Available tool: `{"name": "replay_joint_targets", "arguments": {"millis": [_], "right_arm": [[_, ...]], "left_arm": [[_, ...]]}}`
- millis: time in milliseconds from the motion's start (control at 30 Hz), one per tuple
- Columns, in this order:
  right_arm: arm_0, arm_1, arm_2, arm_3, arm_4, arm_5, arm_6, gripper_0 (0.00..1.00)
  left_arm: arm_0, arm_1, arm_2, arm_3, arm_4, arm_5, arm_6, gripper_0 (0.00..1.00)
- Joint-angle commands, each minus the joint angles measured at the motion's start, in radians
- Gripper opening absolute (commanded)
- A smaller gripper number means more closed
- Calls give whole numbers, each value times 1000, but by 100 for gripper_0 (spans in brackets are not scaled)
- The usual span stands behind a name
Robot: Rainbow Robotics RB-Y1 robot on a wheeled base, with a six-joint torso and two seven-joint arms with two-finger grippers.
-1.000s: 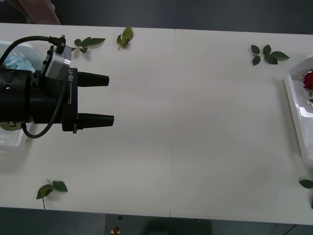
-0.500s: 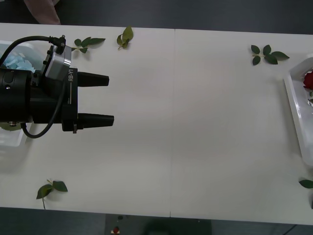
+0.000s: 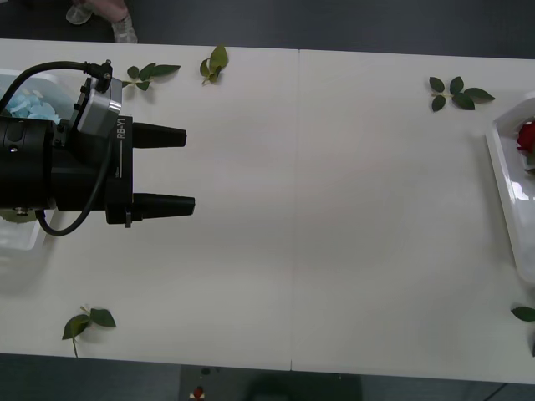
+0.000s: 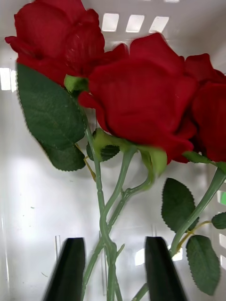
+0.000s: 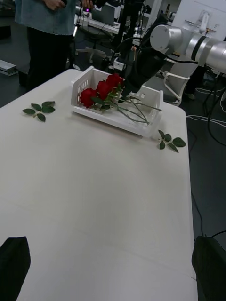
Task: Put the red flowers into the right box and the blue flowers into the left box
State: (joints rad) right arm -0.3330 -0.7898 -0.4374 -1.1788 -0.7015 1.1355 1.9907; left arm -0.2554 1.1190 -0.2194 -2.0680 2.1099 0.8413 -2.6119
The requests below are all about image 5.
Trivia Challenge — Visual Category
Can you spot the red rose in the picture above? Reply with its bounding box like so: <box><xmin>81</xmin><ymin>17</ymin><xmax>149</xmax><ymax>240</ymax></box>
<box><xmin>106</xmin><ymin>73</ymin><xmax>163</xmax><ymax>111</ymax></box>
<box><xmin>96</xmin><ymin>80</ymin><xmax>151</xmax><ymax>124</ymax></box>
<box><xmin>79</xmin><ymin>88</ymin><xmax>150</xmax><ymax>125</ymax></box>

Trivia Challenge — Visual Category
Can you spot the desk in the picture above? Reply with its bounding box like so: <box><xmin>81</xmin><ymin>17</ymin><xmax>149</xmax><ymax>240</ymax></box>
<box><xmin>75</xmin><ymin>14</ymin><xmax>121</xmax><ymax>35</ymax></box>

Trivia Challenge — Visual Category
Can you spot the white frame chair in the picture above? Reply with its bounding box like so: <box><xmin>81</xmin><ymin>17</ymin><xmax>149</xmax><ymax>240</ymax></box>
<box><xmin>163</xmin><ymin>57</ymin><xmax>197</xmax><ymax>106</ymax></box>

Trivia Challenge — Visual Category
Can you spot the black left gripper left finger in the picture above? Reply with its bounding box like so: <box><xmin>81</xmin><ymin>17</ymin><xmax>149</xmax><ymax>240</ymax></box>
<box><xmin>0</xmin><ymin>236</ymin><xmax>32</xmax><ymax>301</ymax></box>

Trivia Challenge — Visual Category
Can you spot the white box with red roses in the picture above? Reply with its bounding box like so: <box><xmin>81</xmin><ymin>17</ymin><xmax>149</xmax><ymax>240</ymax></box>
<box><xmin>70</xmin><ymin>65</ymin><xmax>164</xmax><ymax>138</ymax></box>

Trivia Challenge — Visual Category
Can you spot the person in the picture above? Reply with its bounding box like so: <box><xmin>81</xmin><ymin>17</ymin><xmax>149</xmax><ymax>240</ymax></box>
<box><xmin>14</xmin><ymin>0</ymin><xmax>76</xmax><ymax>91</ymax></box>
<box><xmin>184</xmin><ymin>66</ymin><xmax>206</xmax><ymax>100</ymax></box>

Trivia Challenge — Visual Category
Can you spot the black stand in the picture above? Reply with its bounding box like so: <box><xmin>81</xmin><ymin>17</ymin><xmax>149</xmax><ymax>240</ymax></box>
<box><xmin>110</xmin><ymin>0</ymin><xmax>145</xmax><ymax>78</ymax></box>

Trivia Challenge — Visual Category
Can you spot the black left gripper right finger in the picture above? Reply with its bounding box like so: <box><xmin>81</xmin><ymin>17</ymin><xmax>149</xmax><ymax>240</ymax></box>
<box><xmin>191</xmin><ymin>235</ymin><xmax>226</xmax><ymax>301</ymax></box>

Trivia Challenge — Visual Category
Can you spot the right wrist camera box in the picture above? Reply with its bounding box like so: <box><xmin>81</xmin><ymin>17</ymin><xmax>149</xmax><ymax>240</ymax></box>
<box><xmin>113</xmin><ymin>57</ymin><xmax>127</xmax><ymax>71</ymax></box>

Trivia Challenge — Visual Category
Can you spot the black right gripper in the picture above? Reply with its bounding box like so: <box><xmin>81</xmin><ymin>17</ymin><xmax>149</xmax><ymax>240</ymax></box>
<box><xmin>121</xmin><ymin>68</ymin><xmax>157</xmax><ymax>100</ymax></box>

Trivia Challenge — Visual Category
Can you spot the large white screen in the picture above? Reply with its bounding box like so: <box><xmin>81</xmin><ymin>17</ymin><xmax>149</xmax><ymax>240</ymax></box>
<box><xmin>171</xmin><ymin>0</ymin><xmax>226</xmax><ymax>42</ymax></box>

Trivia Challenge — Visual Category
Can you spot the aluminium profile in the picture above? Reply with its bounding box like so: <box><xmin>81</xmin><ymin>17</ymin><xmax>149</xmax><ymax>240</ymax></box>
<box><xmin>0</xmin><ymin>59</ymin><xmax>18</xmax><ymax>76</ymax></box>

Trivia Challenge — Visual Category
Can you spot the loose green leaf twig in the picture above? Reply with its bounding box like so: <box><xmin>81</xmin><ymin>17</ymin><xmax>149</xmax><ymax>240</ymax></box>
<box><xmin>22</xmin><ymin>101</ymin><xmax>56</xmax><ymax>123</ymax></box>
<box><xmin>157</xmin><ymin>129</ymin><xmax>187</xmax><ymax>153</ymax></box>

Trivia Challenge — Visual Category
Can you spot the laptop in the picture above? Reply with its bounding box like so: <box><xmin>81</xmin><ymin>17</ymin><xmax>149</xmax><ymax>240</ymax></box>
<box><xmin>91</xmin><ymin>4</ymin><xmax>118</xmax><ymax>26</ymax></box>

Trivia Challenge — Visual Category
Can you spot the office chair with star base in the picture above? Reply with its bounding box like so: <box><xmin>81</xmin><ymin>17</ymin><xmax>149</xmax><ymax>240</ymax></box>
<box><xmin>75</xmin><ymin>35</ymin><xmax>108</xmax><ymax>64</ymax></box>

